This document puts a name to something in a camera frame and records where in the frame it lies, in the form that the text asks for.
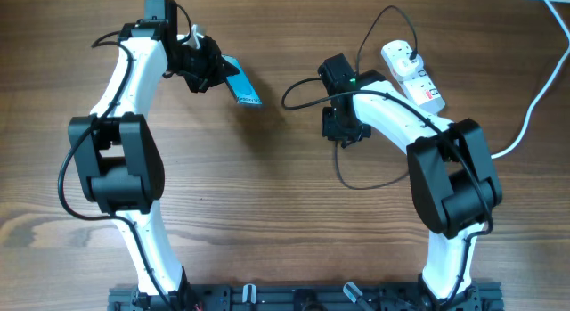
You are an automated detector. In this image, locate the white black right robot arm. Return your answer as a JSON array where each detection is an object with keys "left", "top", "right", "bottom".
[{"left": 318, "top": 54, "right": 502, "bottom": 310}]

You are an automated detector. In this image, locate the white power strip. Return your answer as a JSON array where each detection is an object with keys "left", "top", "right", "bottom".
[{"left": 380, "top": 40, "right": 445, "bottom": 115}]

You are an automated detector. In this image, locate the Samsung Galaxy smartphone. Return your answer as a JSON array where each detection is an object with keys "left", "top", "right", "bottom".
[{"left": 224, "top": 55, "right": 262, "bottom": 107}]

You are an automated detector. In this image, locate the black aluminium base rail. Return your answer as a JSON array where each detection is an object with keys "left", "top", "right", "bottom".
[{"left": 107, "top": 282, "right": 505, "bottom": 311}]

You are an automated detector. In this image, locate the white charger plug adapter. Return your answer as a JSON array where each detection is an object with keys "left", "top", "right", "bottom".
[{"left": 394, "top": 55, "right": 424, "bottom": 81}]

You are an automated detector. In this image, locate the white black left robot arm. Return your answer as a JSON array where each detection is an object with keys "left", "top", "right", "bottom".
[{"left": 57, "top": 0, "right": 260, "bottom": 310}]

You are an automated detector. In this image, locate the white power strip cord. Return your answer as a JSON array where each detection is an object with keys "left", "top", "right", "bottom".
[{"left": 489, "top": 0, "right": 570, "bottom": 160}]

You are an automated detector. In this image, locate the black USB charging cable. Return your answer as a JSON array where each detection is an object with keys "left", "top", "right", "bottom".
[{"left": 332, "top": 4, "right": 420, "bottom": 191}]

